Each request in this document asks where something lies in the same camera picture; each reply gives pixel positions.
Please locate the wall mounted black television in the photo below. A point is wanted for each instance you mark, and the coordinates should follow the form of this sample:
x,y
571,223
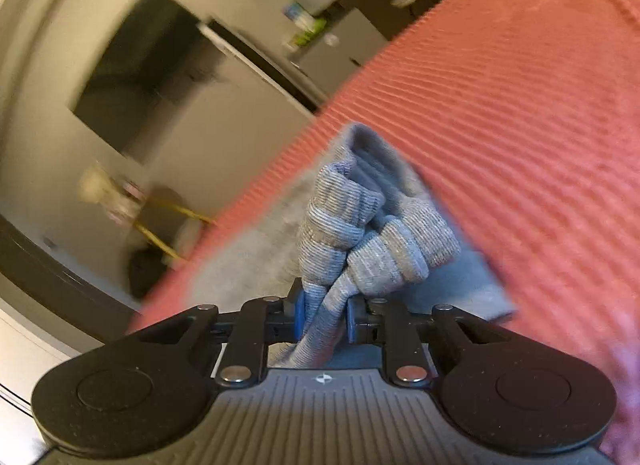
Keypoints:
x,y
154,63

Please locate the black bag on floor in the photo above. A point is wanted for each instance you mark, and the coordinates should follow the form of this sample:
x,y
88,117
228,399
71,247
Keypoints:
x,y
145,267

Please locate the grey drawer cabinet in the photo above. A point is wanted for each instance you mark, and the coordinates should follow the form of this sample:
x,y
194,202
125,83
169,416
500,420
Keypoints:
x,y
337,54

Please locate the yellow legged side table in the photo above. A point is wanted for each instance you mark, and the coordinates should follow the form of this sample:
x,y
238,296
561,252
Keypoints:
x,y
160,214

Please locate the red ribbed bedspread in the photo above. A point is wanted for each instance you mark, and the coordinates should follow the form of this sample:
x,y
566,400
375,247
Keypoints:
x,y
523,117

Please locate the dark wooden door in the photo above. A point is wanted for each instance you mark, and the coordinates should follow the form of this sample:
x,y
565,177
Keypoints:
x,y
58,289

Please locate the grey sweatpants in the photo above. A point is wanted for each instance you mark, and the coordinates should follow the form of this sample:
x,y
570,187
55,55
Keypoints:
x,y
361,222

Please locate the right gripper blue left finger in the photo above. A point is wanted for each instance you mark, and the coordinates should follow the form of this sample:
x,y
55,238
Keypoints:
x,y
248,334

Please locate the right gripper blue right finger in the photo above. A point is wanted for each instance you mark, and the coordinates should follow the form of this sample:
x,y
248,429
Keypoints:
x,y
387,324

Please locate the white wardrobe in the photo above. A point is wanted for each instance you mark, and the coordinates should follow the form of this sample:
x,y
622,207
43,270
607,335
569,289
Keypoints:
x,y
25,357

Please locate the dried flower bouquet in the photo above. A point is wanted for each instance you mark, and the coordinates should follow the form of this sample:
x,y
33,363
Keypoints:
x,y
96,186

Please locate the white bottle on cabinet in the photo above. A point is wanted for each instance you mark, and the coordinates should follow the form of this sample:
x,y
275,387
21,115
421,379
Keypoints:
x,y
300,17

